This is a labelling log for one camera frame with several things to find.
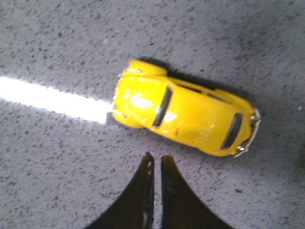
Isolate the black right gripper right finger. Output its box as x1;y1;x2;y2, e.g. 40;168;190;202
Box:
161;156;231;229

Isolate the yellow toy beetle car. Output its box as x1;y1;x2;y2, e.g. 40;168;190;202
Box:
113;60;261;156

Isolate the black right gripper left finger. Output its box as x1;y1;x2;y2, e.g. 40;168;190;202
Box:
87;153;154;229

